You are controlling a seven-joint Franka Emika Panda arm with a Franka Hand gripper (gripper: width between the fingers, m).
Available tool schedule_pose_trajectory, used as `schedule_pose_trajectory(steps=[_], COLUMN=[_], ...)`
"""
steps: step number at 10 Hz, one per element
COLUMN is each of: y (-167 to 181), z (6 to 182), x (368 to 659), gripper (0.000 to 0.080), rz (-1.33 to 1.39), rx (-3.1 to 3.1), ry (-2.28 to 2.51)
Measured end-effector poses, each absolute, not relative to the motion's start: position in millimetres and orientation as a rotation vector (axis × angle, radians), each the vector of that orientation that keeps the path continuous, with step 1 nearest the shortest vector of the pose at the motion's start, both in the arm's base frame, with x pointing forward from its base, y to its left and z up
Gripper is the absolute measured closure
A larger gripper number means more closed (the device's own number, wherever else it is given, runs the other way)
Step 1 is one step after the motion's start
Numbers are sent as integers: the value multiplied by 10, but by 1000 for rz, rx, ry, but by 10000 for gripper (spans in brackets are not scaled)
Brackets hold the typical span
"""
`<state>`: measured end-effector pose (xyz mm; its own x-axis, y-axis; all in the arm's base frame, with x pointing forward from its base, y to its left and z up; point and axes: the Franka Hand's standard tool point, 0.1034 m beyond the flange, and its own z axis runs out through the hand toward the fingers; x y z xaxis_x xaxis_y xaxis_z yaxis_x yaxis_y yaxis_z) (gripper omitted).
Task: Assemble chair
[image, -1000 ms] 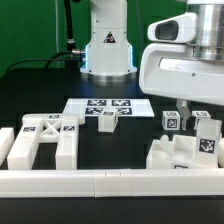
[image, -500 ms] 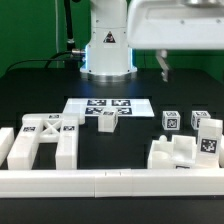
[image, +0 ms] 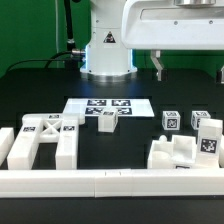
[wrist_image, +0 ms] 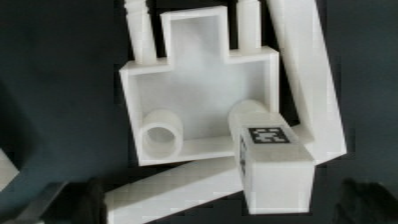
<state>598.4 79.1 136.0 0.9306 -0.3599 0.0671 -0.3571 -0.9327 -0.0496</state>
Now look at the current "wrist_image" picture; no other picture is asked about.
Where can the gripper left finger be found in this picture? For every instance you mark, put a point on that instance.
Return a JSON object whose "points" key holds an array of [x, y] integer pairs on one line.
{"points": [[70, 204]]}

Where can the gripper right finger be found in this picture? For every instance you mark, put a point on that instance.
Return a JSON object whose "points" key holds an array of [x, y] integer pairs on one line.
{"points": [[367, 205]]}

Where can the white chair seat part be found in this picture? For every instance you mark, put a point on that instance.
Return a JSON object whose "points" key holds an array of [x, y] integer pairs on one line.
{"points": [[188, 86]]}

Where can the white front fence wall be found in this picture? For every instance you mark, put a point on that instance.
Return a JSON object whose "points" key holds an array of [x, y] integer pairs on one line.
{"points": [[173, 191]]}

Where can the white fence wall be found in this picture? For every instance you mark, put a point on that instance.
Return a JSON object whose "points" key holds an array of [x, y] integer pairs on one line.
{"points": [[296, 21], [173, 191]]}

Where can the white right fence wall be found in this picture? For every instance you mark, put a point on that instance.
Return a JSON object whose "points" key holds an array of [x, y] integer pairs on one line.
{"points": [[296, 21]]}

